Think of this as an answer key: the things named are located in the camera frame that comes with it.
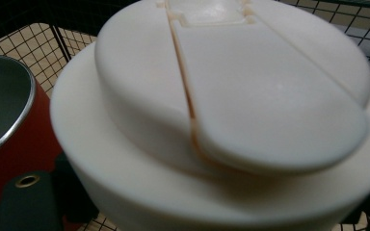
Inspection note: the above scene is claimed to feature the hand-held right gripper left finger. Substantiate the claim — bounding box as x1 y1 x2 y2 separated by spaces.
0 153 100 231

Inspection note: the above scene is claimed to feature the red cup with steel interior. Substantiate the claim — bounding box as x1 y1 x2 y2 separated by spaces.
0 53 78 231

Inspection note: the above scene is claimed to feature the black wire mesh basket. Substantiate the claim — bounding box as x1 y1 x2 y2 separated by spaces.
0 0 370 231

